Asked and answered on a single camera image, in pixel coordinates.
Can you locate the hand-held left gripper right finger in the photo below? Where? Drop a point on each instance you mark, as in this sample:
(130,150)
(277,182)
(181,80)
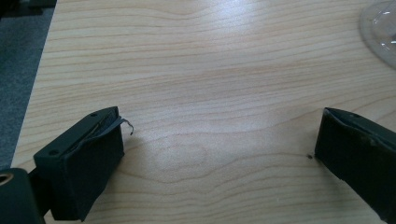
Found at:
(358,155)

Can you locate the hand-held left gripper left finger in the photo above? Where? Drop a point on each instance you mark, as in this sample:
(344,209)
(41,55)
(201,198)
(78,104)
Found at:
(84,168)

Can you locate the clear glass dish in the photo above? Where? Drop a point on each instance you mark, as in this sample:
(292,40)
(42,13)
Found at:
(381,28)

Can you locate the dark furniture base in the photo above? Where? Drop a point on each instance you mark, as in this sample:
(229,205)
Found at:
(25,5)

